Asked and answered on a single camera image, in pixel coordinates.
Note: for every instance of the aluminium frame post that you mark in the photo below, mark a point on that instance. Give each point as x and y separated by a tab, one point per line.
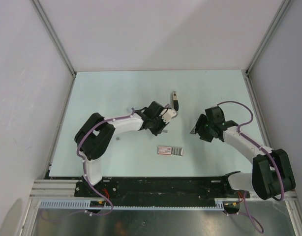
53	35
278	17

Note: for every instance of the right aluminium frame post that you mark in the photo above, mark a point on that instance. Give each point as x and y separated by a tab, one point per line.
278	17

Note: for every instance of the left aluminium frame post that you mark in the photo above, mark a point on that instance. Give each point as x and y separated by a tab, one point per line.
53	35

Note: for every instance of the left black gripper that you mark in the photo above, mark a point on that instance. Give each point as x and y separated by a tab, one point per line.
159	130

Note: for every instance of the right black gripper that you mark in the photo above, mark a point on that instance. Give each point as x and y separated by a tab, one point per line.
202	120

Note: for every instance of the white slotted cable duct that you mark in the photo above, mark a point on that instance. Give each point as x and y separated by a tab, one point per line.
98	205

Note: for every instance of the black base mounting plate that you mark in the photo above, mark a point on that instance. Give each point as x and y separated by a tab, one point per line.
168	191

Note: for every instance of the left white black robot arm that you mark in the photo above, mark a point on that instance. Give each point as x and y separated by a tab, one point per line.
94	136

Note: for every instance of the beige black handled stapler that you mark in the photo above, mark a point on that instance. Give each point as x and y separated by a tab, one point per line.
175	102

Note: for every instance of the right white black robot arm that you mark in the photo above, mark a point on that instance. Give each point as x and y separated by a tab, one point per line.
271	175

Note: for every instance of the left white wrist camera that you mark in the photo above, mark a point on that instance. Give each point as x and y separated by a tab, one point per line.
167	114

